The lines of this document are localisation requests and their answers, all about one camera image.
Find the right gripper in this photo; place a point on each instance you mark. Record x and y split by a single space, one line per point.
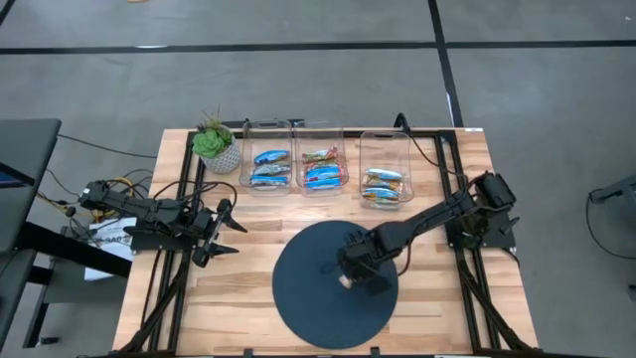
360 256

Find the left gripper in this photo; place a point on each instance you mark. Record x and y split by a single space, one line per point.
206 226

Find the clear plastic bin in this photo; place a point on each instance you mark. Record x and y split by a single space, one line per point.
263 134
385 149
320 134

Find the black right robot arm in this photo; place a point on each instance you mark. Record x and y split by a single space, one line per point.
437 214

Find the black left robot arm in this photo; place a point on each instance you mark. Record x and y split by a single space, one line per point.
129 204

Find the round dark woven placemat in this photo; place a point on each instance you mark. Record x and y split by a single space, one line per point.
308 308

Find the succulent in patterned pot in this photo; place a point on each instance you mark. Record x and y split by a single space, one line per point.
218 149

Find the white cardboard box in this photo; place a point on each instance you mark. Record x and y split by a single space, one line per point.
111 231

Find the dark grey desk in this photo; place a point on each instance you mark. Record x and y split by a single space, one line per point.
25 164

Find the grey equipment stand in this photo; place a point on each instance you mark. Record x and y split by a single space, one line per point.
618 189

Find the black table-edge bracket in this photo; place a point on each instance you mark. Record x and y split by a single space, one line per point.
375 352
247 353

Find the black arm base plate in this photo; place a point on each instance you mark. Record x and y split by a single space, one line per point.
497 238
149 243

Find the black metal table frame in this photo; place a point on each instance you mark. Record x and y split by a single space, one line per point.
189 145

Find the black desk leg frame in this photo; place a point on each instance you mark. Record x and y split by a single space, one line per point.
74 251

